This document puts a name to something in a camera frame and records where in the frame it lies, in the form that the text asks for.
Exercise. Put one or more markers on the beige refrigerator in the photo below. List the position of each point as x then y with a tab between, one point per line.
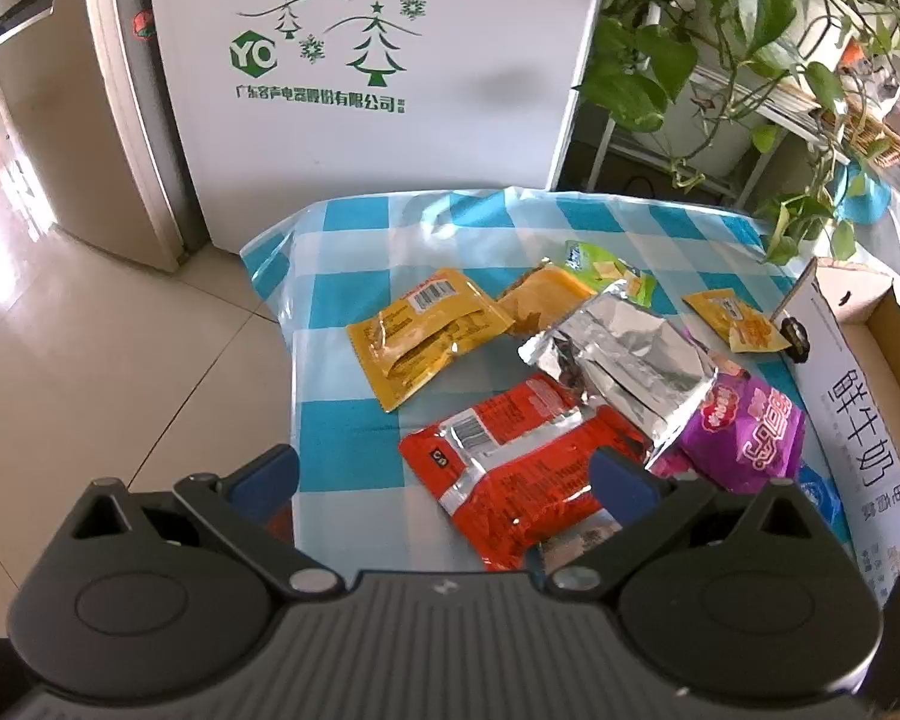
67	127

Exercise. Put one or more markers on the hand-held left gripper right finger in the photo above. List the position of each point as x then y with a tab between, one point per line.
622	487

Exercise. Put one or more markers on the white metal plant stand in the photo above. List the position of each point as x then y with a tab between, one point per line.
780	101

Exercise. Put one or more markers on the small yellow waffle packet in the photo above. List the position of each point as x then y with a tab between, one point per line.
742	322

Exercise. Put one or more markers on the cardboard box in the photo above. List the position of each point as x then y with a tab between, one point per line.
855	420

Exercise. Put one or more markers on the silver foil snack packet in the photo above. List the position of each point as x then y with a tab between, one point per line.
630	360

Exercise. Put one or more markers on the blue foil snack packet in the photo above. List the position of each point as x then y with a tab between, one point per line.
821	499

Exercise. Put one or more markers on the purple snack packet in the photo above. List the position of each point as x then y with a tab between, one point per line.
750	435

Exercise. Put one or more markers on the wicker basket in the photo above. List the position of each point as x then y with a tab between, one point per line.
877	139

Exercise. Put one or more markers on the green snack packet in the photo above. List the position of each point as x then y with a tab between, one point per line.
607	266

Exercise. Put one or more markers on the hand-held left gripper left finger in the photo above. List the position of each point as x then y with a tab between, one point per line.
266	476

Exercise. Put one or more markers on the red snack packet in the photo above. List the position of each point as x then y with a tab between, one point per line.
510	480

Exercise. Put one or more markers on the large mustard yellow snack packet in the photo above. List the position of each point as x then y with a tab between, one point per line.
412	337

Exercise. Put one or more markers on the blue white checked cloth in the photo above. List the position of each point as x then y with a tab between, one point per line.
345	420

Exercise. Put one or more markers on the white chest freezer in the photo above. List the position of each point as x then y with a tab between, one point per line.
420	165

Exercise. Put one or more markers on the orange snack packet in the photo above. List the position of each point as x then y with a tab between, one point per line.
547	300

